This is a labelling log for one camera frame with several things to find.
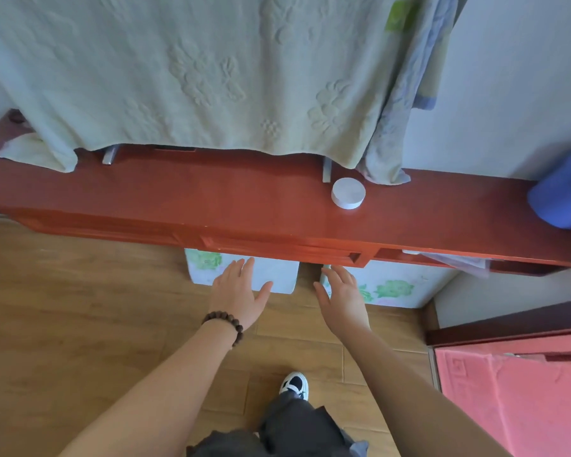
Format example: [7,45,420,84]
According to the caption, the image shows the person's left hand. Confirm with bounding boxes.
[208,256,274,331]

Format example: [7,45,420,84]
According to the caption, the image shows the pale green embossed towel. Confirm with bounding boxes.
[0,0,438,173]

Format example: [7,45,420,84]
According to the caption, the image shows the person's right forearm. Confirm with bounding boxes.
[340,328,513,457]

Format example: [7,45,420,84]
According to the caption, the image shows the red wooden table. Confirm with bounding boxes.
[0,109,571,277]

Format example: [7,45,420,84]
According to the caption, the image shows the person's right black white shoe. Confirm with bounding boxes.
[279,371,310,401]

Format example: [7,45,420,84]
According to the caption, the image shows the blue plastic jar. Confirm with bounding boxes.
[527,145,571,230]

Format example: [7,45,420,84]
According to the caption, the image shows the white paper sheets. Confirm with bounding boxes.
[402,250,492,279]

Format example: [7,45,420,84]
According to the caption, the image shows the dark wooden door frame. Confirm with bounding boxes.
[426,297,571,348]

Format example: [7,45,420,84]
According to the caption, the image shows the blue patterned towel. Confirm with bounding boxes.
[357,0,469,186]

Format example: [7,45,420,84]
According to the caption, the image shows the red embossed carpet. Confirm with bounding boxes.
[434,333,571,457]

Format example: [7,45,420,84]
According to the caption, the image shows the white green floral box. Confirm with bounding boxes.
[184,248,299,295]
[319,260,459,309]

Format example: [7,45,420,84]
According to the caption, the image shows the dark grey trousers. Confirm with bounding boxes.
[186,390,370,457]

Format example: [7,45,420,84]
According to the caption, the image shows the person's left forearm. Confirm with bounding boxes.
[59,318,244,457]

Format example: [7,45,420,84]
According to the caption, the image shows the person's right hand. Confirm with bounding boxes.
[313,265,371,338]

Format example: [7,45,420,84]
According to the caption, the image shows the brown wooden bead bracelet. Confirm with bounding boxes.
[201,310,244,348]

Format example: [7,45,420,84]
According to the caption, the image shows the white round compact case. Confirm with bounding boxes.
[331,177,367,210]

